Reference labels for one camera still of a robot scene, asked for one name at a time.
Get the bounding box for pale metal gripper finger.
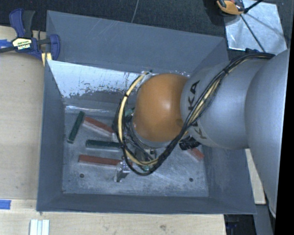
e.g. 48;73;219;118
113;160;132;184

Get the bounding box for red-brown flat block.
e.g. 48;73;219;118
77;154;124;168
81;116;117;138
184;145;206;163

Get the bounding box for dark green flat block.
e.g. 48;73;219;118
85;138;123;152
67;110;86;145

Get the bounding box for pale wood board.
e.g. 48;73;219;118
0;48;51;203

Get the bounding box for grey metal bin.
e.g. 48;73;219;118
29;10;273;231

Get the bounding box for black cylinder on white bracket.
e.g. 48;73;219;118
178;135;202;153

